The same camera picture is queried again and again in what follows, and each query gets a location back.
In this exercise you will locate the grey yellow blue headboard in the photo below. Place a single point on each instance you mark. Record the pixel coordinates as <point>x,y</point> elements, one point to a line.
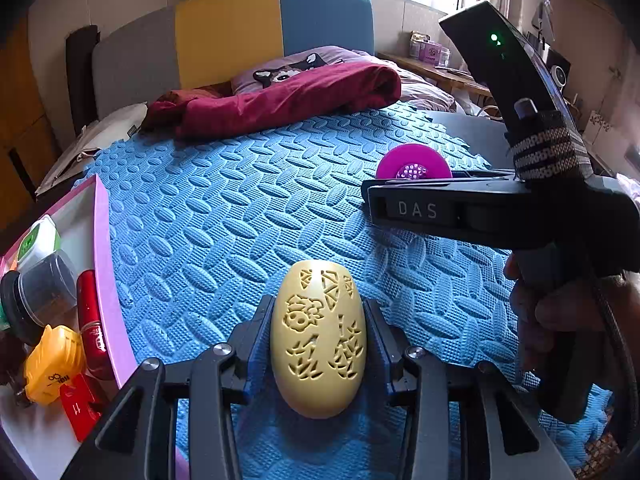
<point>225,35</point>

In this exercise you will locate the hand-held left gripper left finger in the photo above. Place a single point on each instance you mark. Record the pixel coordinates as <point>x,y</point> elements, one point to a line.
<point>250,355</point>

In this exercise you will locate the colourful small box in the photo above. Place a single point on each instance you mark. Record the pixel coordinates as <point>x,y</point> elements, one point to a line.
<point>430,50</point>

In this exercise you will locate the wooden side desk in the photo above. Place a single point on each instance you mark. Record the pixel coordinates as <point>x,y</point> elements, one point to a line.
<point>440,76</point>

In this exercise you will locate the magenta plastic disc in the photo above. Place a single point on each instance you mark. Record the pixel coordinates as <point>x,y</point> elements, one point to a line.
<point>400,160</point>

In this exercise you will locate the blue foam puzzle mat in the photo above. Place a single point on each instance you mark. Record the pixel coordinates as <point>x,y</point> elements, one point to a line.
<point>225,210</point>

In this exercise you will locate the maroon blanket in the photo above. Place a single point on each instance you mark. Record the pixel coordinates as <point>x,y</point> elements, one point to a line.
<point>300,100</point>

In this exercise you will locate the beige cloth bag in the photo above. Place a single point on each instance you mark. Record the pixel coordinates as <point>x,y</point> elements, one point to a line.
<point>100,135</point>

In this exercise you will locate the black speaker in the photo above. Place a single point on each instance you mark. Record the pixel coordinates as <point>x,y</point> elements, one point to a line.
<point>560,72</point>

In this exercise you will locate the red plastic piece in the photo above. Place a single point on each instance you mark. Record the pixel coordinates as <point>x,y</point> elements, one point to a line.
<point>80,410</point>

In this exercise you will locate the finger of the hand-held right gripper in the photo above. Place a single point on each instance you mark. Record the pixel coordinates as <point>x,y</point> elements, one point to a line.
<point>485,175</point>
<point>440,187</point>

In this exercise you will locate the wooden wardrobe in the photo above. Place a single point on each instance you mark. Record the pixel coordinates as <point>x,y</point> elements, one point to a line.
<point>20,110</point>

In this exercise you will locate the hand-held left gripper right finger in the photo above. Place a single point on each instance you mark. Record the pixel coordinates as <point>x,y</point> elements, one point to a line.
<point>387,360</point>

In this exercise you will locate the pale yellow carved egg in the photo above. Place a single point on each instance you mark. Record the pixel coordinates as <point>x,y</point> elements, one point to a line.
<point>310,395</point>

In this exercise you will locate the orange-yellow cat-shaped toy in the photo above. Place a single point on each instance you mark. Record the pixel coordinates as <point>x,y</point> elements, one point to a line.
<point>52,360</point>

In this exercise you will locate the purple cat print pillow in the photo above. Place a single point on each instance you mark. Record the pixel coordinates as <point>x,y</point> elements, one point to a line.
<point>295,67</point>

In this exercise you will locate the black rolled mat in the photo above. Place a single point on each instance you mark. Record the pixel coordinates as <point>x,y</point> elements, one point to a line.
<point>80,75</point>

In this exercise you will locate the pink-rimmed white cardboard box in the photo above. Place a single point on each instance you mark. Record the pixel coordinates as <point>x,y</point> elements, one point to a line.
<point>107,260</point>

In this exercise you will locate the white and green device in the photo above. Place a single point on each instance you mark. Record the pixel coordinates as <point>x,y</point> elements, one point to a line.
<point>37,242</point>

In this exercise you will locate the red cylinder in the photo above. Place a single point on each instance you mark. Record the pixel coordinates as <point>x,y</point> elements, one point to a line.
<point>90,320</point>

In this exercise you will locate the pink bed sheet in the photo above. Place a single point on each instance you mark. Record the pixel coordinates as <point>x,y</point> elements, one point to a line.
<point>425,92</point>

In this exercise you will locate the person's right hand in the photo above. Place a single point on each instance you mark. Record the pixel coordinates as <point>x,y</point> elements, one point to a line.
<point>560,310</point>

